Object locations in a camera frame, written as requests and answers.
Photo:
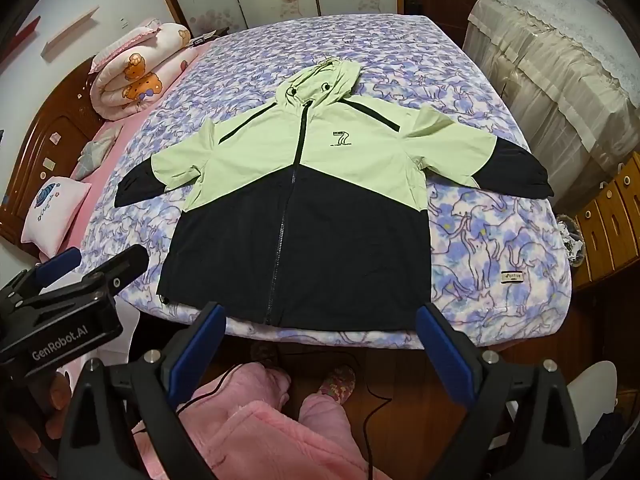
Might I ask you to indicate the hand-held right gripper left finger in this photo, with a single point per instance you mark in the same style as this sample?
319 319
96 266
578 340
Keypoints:
195 355

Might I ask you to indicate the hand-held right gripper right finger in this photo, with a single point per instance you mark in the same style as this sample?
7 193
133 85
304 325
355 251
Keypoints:
447 355

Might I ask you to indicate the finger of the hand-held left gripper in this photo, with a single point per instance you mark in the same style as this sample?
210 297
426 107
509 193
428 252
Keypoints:
60 261
125 262

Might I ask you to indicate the green and black hooded jacket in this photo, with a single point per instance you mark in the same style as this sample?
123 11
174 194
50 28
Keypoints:
350 260

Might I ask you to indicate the person's left hand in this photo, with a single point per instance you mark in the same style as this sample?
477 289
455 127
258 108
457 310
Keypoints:
59 392

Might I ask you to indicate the pink embroidered pillow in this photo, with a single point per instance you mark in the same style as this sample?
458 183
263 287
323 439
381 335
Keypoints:
50 215

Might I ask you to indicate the floral slipper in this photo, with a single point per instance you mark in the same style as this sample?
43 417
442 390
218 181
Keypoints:
337 382
262 352

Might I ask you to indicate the pink fleece robe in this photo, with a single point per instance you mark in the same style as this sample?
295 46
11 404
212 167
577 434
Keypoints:
260 435

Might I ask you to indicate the purple cat print blanket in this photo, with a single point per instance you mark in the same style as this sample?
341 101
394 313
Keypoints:
500 260

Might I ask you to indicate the small grey pillow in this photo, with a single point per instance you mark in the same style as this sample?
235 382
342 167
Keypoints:
95 152

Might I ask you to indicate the brown wooden headboard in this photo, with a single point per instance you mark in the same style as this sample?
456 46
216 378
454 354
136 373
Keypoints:
55 130

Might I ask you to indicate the white chair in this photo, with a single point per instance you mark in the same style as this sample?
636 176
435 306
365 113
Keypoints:
592 385

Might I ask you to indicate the waste bin with bag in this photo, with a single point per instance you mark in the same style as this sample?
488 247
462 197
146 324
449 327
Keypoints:
570 240

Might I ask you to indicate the rolled bear print quilt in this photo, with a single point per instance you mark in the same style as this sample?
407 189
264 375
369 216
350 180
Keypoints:
145 60

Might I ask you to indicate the wooden drawer cabinet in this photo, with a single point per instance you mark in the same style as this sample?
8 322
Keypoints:
610 225

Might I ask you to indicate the beige lace covered furniture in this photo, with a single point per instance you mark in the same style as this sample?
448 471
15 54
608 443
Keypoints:
550 60

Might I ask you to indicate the red wall shelf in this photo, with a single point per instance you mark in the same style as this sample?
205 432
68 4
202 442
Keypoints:
25 35

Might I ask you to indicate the pink wall shelf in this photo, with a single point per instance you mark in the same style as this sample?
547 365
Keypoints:
70 32

